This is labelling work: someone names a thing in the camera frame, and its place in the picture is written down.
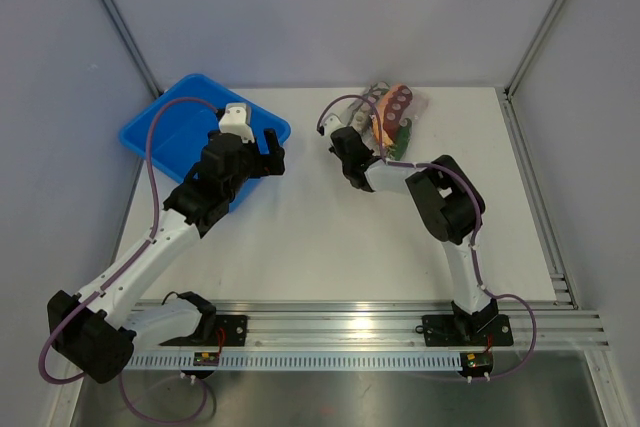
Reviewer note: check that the aluminium frame post left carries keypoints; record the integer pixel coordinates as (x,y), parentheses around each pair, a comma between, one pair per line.
(132,48)

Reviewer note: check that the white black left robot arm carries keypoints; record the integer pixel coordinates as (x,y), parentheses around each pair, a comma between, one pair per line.
(95,329)

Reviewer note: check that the orange red fake papaya slice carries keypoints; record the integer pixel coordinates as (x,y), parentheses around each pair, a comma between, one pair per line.
(392,107)

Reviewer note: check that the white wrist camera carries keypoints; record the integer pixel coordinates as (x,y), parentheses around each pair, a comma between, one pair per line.
(236,120)
(330,124)

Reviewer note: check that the aluminium frame post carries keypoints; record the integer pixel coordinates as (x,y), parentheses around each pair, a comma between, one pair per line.
(132,48)
(535,47)

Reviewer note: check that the clear zip top bag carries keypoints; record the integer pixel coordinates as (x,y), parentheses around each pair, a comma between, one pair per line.
(376,134)

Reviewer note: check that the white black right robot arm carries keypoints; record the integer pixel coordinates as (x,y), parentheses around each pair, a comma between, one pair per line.
(449,206)

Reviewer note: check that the aluminium frame post right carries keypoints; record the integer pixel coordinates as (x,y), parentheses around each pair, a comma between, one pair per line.
(535,47)

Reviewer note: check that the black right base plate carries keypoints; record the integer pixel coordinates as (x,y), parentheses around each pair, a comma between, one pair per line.
(448,331)

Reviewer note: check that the blue plastic bin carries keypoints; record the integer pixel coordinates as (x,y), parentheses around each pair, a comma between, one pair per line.
(182,131)

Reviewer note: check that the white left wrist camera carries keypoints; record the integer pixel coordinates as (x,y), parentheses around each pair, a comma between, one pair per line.
(236,120)

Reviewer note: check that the grey fake fish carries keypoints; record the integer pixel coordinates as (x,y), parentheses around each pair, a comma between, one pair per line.
(358,113)

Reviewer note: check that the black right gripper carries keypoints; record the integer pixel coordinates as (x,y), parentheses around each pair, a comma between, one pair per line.
(370,152)

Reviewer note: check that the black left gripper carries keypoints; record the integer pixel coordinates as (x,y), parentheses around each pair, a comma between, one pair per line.
(273,160)

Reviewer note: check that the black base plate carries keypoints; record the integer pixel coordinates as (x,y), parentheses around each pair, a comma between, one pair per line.
(231,330)
(448,331)

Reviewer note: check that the green fake cucumber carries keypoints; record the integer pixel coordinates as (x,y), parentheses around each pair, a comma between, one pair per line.
(401,140)

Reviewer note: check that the aluminium mounting rail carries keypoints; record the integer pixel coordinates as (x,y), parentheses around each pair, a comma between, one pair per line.
(391,326)

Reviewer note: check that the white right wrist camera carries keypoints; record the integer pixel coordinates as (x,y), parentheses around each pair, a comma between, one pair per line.
(330,124)

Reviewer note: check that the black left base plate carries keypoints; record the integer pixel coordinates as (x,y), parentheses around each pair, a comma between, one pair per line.
(231,330)

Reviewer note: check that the slotted white cable duct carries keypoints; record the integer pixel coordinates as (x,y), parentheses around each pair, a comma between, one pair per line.
(183,360)

